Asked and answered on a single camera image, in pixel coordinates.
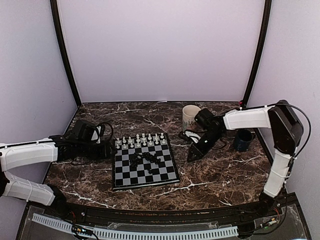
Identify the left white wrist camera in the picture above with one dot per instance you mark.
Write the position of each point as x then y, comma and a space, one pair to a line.
98, 132

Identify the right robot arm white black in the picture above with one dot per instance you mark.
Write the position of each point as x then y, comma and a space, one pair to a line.
286, 129

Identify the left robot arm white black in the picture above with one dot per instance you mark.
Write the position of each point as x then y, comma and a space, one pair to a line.
84, 140

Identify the dark blue mug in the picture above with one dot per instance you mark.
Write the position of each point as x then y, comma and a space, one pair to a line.
243, 139

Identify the black frame post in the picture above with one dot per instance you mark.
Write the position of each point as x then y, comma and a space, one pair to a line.
63, 51
258, 53

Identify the pile of black chess pieces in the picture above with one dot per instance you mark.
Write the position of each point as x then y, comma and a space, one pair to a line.
138, 158

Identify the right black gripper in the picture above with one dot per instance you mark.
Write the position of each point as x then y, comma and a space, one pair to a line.
199, 153

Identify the black white chessboard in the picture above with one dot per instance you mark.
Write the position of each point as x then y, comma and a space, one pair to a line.
147, 174

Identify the cream seashell mug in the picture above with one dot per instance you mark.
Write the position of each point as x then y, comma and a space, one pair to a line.
189, 113

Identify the white slotted cable duct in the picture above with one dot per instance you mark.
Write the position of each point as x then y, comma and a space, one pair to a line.
121, 231

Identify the left black frame post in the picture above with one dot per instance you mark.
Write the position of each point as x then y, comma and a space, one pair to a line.
63, 51

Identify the white rook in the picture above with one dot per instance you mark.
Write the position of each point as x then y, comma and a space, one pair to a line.
118, 141

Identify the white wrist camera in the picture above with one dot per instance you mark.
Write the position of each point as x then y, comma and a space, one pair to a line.
189, 136
98, 132

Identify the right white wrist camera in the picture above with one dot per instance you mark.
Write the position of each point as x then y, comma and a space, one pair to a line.
189, 136

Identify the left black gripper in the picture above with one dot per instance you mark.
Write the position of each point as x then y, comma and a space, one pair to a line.
105, 153

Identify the right black frame post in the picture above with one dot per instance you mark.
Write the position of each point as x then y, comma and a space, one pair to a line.
258, 53

